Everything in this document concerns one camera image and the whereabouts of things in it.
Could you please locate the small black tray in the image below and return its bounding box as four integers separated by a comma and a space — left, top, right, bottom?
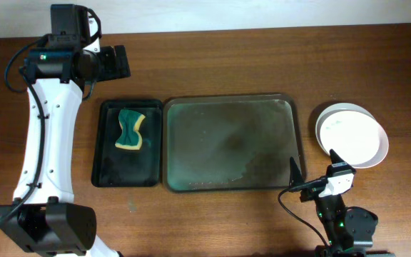
91, 99, 163, 188

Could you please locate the green yellow sponge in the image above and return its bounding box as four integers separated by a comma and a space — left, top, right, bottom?
115, 109, 145, 151

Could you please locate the white plate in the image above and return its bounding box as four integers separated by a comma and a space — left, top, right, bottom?
320, 111, 390, 168
315, 102, 375, 154

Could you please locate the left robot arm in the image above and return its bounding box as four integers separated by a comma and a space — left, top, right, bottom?
0, 4, 130, 256

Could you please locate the large grey tray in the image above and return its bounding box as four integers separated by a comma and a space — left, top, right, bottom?
162, 94, 308, 193

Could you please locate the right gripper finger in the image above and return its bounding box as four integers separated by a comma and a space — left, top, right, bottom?
328, 149, 352, 177
289, 157, 305, 188

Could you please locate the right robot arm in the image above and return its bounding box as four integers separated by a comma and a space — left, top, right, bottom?
283, 150, 378, 256

